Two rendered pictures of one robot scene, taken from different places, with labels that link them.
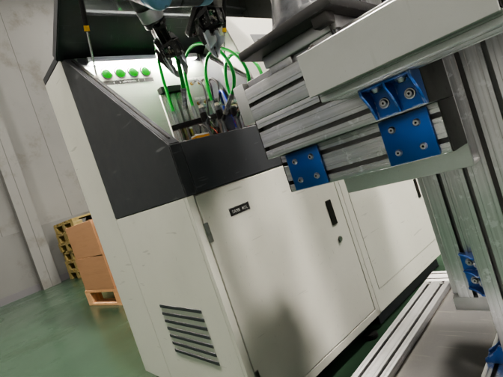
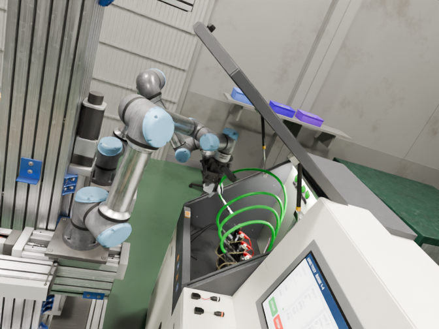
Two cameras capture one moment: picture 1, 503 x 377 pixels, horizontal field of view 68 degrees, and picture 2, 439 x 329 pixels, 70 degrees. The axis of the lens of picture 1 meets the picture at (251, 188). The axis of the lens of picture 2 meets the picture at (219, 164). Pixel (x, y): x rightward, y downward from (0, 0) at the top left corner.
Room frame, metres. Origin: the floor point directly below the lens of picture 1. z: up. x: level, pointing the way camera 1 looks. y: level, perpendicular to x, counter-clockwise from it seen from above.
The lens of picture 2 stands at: (1.95, -1.27, 1.97)
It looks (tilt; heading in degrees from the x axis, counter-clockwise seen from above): 22 degrees down; 117
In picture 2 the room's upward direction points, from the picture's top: 21 degrees clockwise
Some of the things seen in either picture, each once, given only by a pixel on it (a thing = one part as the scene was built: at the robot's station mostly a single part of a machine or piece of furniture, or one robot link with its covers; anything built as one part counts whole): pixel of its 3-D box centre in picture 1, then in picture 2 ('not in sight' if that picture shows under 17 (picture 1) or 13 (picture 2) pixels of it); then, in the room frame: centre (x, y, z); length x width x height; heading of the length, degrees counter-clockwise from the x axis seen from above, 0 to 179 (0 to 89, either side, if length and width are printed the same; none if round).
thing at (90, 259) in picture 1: (146, 245); not in sight; (3.84, 1.21, 0.43); 1.45 x 1.04 x 0.86; 43
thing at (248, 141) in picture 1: (257, 148); (182, 250); (1.32, -0.07, 0.87); 0.62 x 0.04 x 0.16; 130
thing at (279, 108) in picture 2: not in sight; (281, 109); (0.47, 2.77, 1.31); 0.33 x 0.23 x 0.11; 45
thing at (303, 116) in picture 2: not in sight; (309, 118); (0.78, 3.09, 1.31); 0.34 x 0.23 x 0.11; 45
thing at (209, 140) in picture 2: not in sight; (211, 140); (1.30, -0.14, 1.53); 0.11 x 0.11 x 0.08; 84
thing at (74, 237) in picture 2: not in sight; (85, 228); (1.13, -0.56, 1.09); 0.15 x 0.15 x 0.10
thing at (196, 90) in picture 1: (206, 100); not in sight; (1.86, 0.08, 1.20); 0.13 x 0.03 x 0.31; 130
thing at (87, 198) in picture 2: not in sight; (91, 205); (1.14, -0.57, 1.20); 0.13 x 0.12 x 0.14; 174
